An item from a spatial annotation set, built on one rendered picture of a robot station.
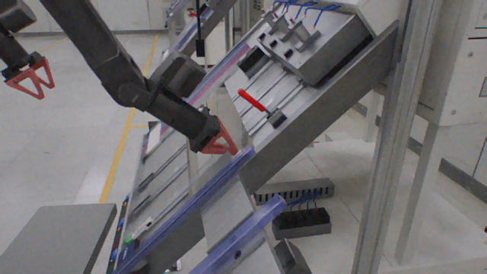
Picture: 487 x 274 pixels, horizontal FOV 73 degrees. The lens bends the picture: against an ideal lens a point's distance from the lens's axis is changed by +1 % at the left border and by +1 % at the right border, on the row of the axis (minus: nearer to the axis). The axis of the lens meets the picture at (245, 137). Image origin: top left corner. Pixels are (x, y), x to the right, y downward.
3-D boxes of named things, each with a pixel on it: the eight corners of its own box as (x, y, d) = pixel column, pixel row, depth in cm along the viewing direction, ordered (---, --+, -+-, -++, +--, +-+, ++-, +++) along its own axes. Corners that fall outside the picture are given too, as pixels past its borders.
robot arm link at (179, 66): (112, 77, 60) (113, 97, 54) (148, 25, 58) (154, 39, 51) (167, 107, 67) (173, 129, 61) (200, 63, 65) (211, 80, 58)
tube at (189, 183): (130, 245, 73) (125, 243, 73) (130, 241, 75) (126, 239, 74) (296, 84, 65) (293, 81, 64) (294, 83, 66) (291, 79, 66)
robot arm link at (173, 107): (140, 101, 63) (138, 112, 58) (160, 73, 62) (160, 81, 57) (170, 119, 66) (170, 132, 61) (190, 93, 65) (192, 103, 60)
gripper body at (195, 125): (212, 109, 70) (183, 90, 66) (219, 130, 61) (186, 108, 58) (194, 132, 71) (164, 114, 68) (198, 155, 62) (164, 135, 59)
